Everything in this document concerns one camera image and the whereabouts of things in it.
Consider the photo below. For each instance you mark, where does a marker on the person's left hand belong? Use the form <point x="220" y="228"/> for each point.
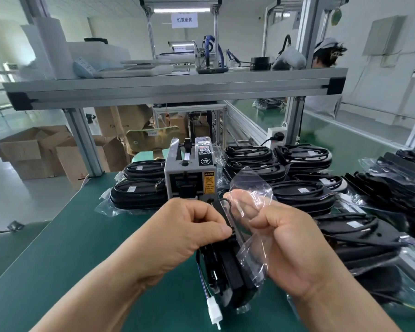
<point x="172" y="238"/>

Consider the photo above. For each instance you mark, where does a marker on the person's right hand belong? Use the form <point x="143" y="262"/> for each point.
<point x="293" y="248"/>

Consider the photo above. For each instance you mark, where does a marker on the person's left thumb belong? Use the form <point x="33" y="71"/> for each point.
<point x="216" y="234"/>

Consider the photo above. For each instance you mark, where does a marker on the person's right thumb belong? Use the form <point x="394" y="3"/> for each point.
<point x="243" y="202"/>

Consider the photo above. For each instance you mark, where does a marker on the clear plastic bag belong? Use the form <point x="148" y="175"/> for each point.
<point x="254" y="183"/>

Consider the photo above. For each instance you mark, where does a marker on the person's left forearm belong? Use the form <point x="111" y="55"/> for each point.
<point x="100" y="304"/>

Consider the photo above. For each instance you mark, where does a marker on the person's right forearm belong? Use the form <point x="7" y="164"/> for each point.
<point x="342" y="304"/>

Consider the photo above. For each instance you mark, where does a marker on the grey tape dispenser machine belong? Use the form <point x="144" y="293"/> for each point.
<point x="190" y="169"/>

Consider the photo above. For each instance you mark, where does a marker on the black power plug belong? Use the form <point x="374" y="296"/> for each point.
<point x="278" y="136"/>

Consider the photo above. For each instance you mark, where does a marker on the white power strip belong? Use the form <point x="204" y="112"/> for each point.
<point x="275" y="129"/>

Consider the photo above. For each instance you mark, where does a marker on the bagged black lamp unit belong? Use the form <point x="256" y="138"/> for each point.
<point x="138" y="195"/>
<point x="143" y="171"/>

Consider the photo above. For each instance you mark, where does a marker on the small cardboard box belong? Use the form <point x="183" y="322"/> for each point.
<point x="178" y="125"/>

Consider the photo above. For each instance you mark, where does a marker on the pile of bagged black lamps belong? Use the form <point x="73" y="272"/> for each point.
<point x="352" y="203"/>

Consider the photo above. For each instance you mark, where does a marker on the black cylinder device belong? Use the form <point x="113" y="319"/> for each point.
<point x="260" y="63"/>

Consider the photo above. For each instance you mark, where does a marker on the tall cardboard box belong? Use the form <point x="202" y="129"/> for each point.
<point x="128" y="119"/>

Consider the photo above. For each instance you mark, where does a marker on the tilted cardboard box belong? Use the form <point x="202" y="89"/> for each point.
<point x="86" y="159"/>

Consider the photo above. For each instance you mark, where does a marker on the white foam wrapped object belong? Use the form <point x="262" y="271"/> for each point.
<point x="290" y="59"/>

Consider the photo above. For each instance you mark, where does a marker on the white flat tray stack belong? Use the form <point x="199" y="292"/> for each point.
<point x="134" y="69"/>

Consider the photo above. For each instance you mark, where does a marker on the white hanging sign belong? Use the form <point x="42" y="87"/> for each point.
<point x="184" y="20"/>

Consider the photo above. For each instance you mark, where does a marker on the open cardboard box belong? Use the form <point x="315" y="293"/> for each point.
<point x="27" y="152"/>

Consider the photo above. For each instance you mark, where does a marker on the green round hanging tag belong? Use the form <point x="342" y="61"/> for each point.
<point x="336" y="17"/>

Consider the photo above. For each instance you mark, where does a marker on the pale blue packet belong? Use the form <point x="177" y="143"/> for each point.
<point x="83" y="67"/>

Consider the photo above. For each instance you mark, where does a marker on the white foam sheet roll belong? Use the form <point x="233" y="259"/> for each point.
<point x="50" y="48"/>

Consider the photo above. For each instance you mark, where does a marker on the aluminium frame shelf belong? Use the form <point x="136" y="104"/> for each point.
<point x="172" y="87"/>

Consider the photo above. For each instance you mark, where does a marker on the aluminium workstation frame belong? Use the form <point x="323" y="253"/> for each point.
<point x="148" y="34"/>

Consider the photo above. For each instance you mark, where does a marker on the grey wall panel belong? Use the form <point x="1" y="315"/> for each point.
<point x="383" y="35"/>

